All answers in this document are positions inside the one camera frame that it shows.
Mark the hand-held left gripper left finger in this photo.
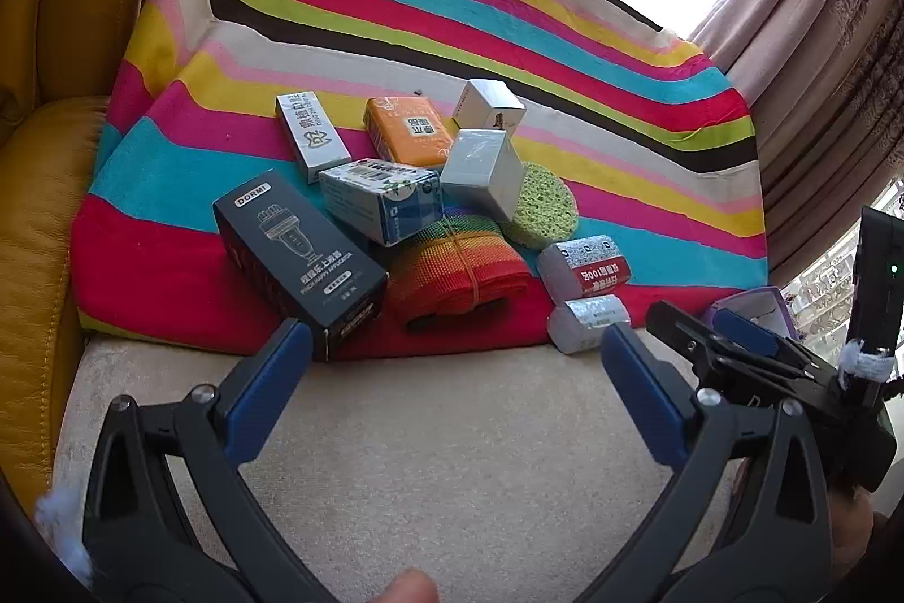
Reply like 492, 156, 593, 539
83, 319, 340, 603

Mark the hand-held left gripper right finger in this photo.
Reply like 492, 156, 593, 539
600, 322, 835, 603

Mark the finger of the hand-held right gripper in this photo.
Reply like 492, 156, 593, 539
713, 307, 841, 390
647, 301, 841, 417

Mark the purple storage box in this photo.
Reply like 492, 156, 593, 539
702, 287, 802, 341

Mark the round green sponge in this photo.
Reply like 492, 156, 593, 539
503, 163, 580, 251

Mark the blue and white box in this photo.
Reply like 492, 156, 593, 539
319, 158, 444, 247

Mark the orange box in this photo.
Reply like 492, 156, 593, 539
365, 96, 459, 170

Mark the person's right hand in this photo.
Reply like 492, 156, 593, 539
831, 483, 884, 603

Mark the person's left hand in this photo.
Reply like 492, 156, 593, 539
363, 567, 439, 603

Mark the white window railing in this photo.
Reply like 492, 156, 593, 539
780, 179, 904, 336

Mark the silver tissue pack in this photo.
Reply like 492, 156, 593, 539
548, 294, 632, 354

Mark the red label tissue pack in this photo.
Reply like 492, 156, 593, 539
538, 234, 632, 302

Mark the black product box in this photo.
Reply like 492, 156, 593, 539
213, 170, 388, 362

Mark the beige seat cushion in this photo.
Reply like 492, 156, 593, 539
49, 331, 750, 603

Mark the rainbow woven cloth roll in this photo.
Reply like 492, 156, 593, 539
385, 203, 531, 332

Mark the white and grey long box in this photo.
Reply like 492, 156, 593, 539
275, 92, 352, 184

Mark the silver box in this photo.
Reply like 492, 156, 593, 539
440, 128, 525, 223

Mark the yellow leather sofa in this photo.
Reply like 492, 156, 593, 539
0, 0, 213, 505

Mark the patterned taupe curtain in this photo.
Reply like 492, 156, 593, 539
688, 0, 904, 286

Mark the small white box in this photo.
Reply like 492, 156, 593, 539
452, 79, 527, 141

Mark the rainbow striped blanket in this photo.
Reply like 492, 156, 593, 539
71, 0, 771, 360

